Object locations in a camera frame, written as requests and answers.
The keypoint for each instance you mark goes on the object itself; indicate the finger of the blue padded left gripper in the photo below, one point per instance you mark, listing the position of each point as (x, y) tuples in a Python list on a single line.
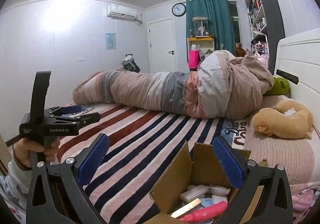
[(74, 109)]

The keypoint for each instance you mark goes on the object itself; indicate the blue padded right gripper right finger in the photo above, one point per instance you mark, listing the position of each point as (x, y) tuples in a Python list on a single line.
[(231, 161)]

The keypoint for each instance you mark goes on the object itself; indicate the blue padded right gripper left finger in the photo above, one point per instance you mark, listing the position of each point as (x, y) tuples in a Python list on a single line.
[(89, 159)]

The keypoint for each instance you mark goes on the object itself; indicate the light blue plastic device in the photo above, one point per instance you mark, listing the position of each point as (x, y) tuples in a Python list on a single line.
[(207, 202)]

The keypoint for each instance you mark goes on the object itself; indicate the white power bank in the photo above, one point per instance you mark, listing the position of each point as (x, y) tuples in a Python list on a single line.
[(194, 193)]

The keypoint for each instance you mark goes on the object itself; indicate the grey white sleeve forearm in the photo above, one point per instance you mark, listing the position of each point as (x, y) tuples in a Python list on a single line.
[(15, 186)]

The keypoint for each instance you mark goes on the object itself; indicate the left hand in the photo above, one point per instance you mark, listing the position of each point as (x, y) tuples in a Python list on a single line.
[(21, 153)]

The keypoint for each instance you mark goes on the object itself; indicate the brown cardboard box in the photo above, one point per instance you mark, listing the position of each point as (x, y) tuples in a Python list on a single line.
[(201, 168)]

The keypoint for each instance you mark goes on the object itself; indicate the white oval cap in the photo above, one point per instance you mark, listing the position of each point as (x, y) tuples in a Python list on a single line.
[(219, 190)]

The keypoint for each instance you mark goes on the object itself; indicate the striped pink fleece blanket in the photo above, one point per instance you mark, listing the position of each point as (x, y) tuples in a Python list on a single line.
[(142, 145)]

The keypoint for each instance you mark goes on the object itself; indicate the white earbuds case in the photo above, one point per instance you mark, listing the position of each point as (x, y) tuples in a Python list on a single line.
[(219, 198)]

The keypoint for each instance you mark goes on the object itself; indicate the pink highlighter pen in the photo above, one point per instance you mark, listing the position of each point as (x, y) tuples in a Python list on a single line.
[(205, 213)]

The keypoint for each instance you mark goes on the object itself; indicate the gold flat bar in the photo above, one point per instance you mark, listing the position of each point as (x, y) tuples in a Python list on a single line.
[(186, 208)]

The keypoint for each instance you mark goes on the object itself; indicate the tan plush dog toy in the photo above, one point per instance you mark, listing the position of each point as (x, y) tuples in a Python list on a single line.
[(287, 120)]

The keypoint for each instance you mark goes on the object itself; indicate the black white bag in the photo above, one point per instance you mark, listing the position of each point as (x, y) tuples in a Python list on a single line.
[(129, 64)]

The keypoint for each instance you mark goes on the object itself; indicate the rolled pink grey duvet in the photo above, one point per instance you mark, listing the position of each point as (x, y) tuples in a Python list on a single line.
[(223, 86)]

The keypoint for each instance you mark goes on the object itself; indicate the green plush toy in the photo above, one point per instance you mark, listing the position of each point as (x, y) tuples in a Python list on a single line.
[(281, 87)]

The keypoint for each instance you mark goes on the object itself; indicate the white air conditioner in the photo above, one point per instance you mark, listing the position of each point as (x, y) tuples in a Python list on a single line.
[(116, 11)]

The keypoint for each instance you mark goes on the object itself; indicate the magenta gift bag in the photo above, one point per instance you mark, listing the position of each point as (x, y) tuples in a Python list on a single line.
[(194, 59)]

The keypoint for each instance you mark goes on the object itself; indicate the white door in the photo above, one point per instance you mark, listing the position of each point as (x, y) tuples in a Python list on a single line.
[(161, 46)]

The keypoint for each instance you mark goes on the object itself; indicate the yellow shelf unit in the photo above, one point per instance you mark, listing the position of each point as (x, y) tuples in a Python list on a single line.
[(205, 45)]

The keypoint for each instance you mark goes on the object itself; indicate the white bed headboard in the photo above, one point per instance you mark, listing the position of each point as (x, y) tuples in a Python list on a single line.
[(298, 55)]

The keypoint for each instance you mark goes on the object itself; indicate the glass terrarium tank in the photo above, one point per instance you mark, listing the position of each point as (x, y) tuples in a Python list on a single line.
[(200, 26)]

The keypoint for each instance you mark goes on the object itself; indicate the black tall bookshelf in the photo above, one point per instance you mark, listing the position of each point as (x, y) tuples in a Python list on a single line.
[(267, 29)]

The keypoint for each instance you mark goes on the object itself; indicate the teal curtain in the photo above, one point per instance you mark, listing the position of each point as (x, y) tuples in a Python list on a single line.
[(219, 20)]

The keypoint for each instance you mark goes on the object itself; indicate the blue wall poster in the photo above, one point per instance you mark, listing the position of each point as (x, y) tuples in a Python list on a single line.
[(111, 43)]

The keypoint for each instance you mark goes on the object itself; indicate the round wall clock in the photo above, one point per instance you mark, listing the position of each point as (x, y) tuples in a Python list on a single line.
[(178, 9)]

